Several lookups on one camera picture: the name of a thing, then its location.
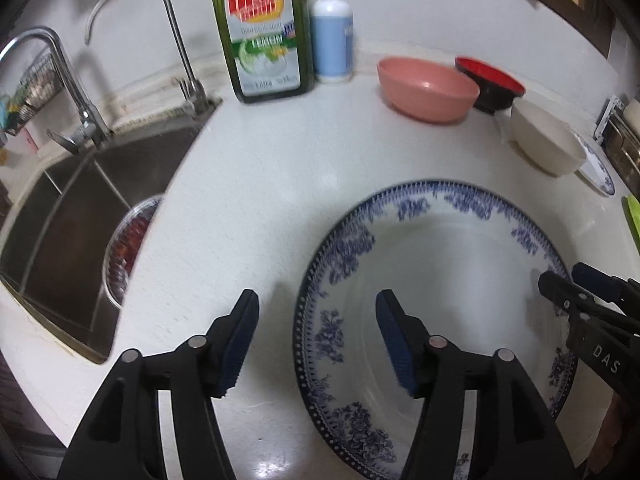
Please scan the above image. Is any stainless steel sink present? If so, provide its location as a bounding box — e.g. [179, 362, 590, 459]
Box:
[1, 117, 204, 363]

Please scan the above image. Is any green plate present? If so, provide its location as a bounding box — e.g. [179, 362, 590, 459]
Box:
[622, 195, 640, 252]

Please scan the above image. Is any metal strainer in sink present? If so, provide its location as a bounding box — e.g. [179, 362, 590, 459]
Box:
[102, 194, 164, 308]

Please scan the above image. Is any cream white bowl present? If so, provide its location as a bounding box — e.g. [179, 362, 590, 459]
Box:
[511, 99, 587, 177]

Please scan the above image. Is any blue white plate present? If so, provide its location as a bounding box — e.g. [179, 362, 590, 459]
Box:
[572, 128, 615, 197]
[293, 180, 577, 479]

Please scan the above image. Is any pink bowl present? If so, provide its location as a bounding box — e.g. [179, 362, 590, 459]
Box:
[376, 56, 480, 124]

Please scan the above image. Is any wire sponge basket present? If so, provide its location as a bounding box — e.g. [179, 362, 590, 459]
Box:
[1, 49, 63, 136]

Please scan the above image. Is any tall chrome sink faucet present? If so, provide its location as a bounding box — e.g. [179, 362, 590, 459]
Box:
[1, 26, 112, 153]

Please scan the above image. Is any white blue pump bottle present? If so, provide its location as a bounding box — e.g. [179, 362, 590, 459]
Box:
[310, 0, 354, 84]

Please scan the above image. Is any small chrome water tap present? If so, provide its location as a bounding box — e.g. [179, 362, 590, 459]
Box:
[84, 0, 211, 116]

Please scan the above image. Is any red black bowl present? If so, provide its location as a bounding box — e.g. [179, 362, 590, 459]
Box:
[454, 56, 526, 115]

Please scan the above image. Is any steel pot upper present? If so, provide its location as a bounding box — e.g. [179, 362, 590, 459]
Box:
[603, 122, 640, 200]

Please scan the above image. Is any white pot rack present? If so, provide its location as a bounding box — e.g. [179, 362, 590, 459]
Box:
[592, 96, 628, 144]

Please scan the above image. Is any green dish soap bottle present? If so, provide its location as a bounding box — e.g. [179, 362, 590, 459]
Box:
[213, 0, 314, 104]

